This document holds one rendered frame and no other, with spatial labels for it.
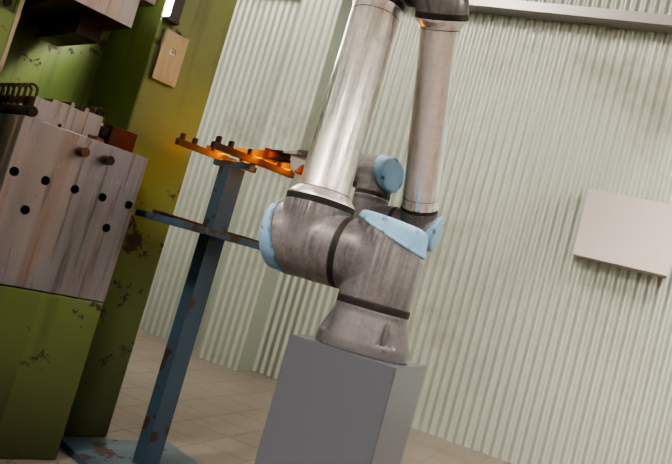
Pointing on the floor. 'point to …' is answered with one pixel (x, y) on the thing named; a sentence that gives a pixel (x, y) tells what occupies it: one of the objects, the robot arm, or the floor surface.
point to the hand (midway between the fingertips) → (303, 157)
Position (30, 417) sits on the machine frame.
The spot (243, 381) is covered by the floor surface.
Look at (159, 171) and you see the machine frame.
